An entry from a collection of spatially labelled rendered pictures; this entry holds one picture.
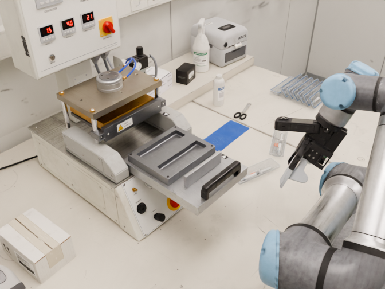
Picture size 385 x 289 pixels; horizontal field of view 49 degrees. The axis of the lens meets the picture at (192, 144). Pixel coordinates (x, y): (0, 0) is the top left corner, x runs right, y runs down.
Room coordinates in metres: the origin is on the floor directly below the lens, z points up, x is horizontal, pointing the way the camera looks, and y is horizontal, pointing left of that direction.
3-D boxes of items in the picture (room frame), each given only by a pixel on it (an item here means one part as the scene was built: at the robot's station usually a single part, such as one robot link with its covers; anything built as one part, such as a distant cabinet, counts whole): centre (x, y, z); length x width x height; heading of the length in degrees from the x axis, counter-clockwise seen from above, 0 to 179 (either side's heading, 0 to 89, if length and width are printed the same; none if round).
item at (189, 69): (1.79, 0.03, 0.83); 0.09 x 0.06 x 0.07; 153
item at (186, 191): (0.94, 0.02, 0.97); 0.30 x 0.22 x 0.08; 48
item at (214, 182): (0.85, -0.08, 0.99); 0.15 x 0.02 x 0.04; 138
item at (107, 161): (1.00, 0.29, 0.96); 0.25 x 0.05 x 0.07; 48
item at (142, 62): (1.40, 0.20, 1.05); 0.15 x 0.05 x 0.15; 138
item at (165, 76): (1.67, 0.20, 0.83); 0.23 x 0.12 x 0.07; 148
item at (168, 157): (0.98, 0.06, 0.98); 0.20 x 0.17 x 0.03; 138
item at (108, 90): (1.18, 0.26, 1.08); 0.31 x 0.24 x 0.13; 138
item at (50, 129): (1.17, 0.28, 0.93); 0.46 x 0.35 x 0.01; 48
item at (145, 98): (1.15, 0.25, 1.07); 0.22 x 0.17 x 0.10; 138
